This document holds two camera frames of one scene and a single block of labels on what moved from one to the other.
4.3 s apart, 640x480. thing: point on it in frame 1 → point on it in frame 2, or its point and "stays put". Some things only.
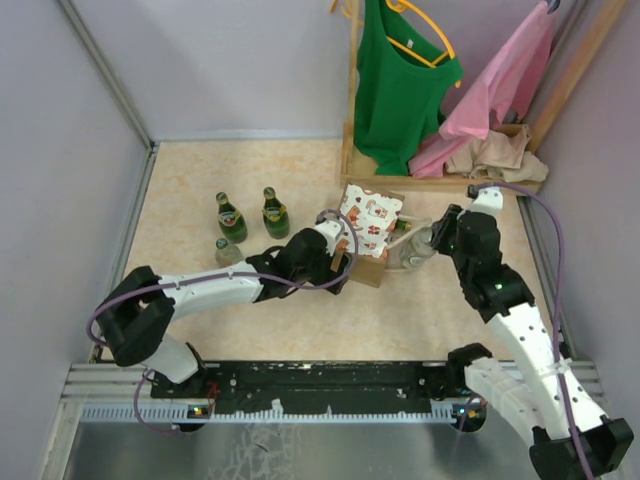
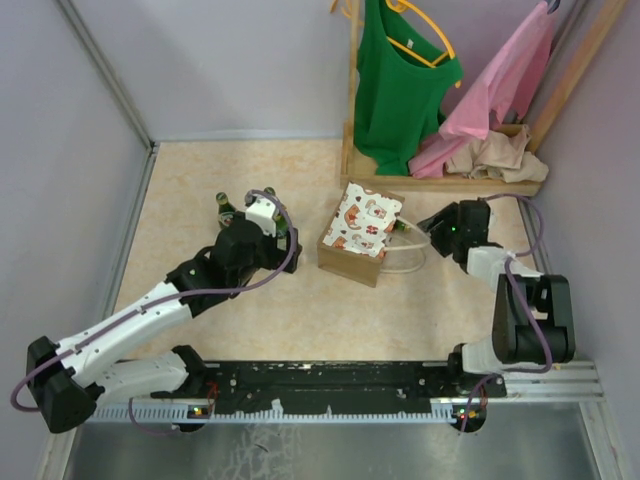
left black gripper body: [338, 267] → [288, 248]
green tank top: [402, 83] stays put
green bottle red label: [232, 222] stays put
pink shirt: [501, 88] stays put
